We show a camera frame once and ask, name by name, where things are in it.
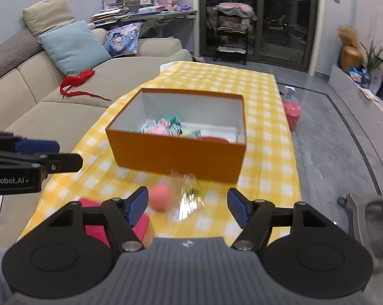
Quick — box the pink ball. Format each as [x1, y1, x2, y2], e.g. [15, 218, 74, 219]
[149, 171, 205, 222]

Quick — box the teal plush toy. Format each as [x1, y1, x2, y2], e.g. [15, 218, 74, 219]
[139, 116, 182, 136]

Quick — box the teal plush with red tail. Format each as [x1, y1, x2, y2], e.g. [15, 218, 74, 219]
[179, 128, 230, 143]

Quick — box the beige sofa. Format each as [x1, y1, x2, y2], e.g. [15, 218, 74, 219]
[0, 30, 192, 249]

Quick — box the red ribbon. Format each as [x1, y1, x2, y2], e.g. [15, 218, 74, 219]
[59, 69, 110, 101]

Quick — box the orange cardboard box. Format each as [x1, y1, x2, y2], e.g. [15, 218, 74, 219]
[106, 88, 247, 183]

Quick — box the light blue cushion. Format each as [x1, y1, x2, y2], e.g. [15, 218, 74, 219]
[38, 21, 111, 76]

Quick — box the grey chair base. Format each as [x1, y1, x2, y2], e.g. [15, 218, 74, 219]
[337, 193, 383, 273]

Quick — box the beige cushion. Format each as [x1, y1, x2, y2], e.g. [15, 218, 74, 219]
[22, 0, 76, 38]

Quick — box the blue patterned cushion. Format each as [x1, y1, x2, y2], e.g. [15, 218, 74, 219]
[104, 22, 142, 57]

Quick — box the white tv cabinet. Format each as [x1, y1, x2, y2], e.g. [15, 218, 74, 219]
[328, 65, 383, 152]

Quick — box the cluttered side desk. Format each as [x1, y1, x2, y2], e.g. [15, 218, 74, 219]
[90, 0, 197, 34]

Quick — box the gold vase with dried flowers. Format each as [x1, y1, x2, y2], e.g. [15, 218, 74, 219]
[337, 25, 364, 73]

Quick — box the black shelf rack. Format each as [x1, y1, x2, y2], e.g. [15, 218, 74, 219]
[214, 2, 257, 65]

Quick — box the green potted plant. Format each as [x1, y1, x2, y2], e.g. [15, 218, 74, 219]
[360, 40, 383, 96]

